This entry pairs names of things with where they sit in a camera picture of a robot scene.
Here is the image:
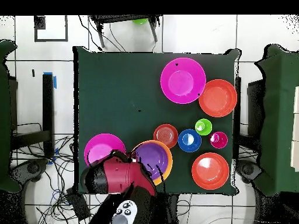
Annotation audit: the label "shallow red-orange bowl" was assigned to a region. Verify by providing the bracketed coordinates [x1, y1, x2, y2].
[199, 79, 238, 118]

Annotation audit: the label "green cup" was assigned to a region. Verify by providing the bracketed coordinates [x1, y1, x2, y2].
[194, 118, 213, 137]

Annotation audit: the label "white boxes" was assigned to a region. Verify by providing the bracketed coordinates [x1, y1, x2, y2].
[290, 86, 299, 172]

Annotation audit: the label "black stool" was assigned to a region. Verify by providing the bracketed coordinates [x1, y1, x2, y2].
[89, 15, 162, 48]

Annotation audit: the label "deep red-orange bowl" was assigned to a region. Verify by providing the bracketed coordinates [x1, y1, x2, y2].
[191, 152, 230, 190]

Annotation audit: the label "pink bowl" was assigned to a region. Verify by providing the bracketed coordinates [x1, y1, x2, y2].
[160, 57, 207, 104]
[84, 133, 127, 167]

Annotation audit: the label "blue bowl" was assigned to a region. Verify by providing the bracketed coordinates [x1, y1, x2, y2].
[178, 128, 202, 153]

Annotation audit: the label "black power strip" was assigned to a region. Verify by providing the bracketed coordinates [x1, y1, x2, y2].
[65, 187, 91, 221]

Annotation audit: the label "small red bowl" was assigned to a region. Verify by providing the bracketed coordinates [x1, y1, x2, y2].
[153, 124, 179, 149]

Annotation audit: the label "orange bowl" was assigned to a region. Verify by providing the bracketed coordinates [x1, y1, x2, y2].
[130, 139, 173, 187]

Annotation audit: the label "blue tape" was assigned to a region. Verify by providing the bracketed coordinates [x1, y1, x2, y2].
[43, 72, 57, 89]

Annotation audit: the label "purple bowl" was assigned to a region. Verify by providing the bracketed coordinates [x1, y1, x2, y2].
[134, 142, 169, 181]

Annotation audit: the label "red cup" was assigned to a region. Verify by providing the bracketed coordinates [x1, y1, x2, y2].
[209, 131, 229, 149]

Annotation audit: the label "dark green tablecloth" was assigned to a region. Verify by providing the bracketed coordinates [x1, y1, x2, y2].
[72, 45, 241, 195]

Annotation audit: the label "black table frame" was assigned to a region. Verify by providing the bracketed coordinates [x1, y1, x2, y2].
[234, 76, 242, 162]
[10, 73, 55, 159]

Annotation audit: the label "black office chair base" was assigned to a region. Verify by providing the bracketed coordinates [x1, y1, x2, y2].
[10, 158, 50, 185]
[235, 159, 263, 184]

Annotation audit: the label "green cloth side table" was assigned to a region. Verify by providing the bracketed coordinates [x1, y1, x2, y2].
[0, 40, 22, 193]
[253, 44, 299, 197]

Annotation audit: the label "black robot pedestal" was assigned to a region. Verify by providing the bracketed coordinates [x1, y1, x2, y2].
[161, 193, 179, 224]

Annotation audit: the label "lime green bowl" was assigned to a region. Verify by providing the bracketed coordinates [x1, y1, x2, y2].
[131, 17, 149, 25]

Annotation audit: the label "black cable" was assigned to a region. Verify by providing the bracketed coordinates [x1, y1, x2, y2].
[78, 15, 103, 52]

